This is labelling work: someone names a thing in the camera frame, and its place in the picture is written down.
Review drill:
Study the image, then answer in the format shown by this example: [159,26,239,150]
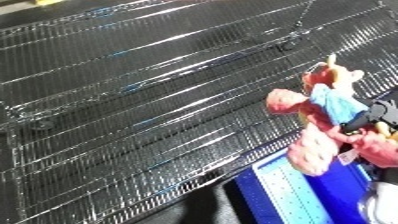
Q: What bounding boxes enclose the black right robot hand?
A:
[339,95,398,135]

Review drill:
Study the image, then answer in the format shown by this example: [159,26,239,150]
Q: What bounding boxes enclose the red dragon soft toy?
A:
[264,53,398,177]

